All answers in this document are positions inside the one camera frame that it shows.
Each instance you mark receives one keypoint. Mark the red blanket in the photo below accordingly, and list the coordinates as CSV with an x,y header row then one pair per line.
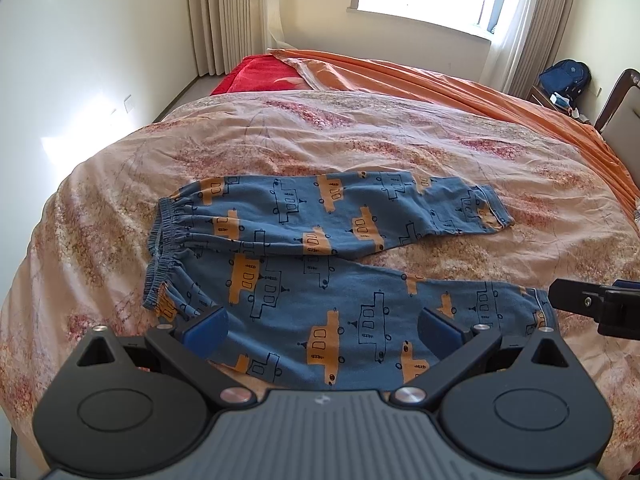
x,y
257,73

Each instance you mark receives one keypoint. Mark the blue backpack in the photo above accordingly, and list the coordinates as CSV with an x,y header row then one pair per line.
x,y
567,77

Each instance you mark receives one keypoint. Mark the beige curtain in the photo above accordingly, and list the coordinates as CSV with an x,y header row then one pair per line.
x,y
226,31
526,39

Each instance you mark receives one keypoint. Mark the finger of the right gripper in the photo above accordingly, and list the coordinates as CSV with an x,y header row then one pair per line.
x,y
581,298

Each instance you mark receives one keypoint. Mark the beige left curtain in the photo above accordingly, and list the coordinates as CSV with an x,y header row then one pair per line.
x,y
226,31

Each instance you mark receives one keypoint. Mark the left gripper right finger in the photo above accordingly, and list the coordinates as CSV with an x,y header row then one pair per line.
x,y
462,353

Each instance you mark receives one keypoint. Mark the brown wooden headboard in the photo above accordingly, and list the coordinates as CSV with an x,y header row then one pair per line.
x,y
628,79

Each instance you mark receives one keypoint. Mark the orange bed sheet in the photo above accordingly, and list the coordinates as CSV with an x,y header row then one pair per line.
x,y
327,71

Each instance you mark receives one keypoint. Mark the wooden nightstand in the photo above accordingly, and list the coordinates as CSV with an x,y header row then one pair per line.
x,y
538,96

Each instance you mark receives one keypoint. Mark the beige right curtain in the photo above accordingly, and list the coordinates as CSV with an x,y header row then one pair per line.
x,y
526,39

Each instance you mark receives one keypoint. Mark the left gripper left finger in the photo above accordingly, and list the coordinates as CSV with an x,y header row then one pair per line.
x,y
184,348

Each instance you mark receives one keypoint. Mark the blue patterned child pants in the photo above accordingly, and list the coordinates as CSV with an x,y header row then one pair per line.
x,y
283,257

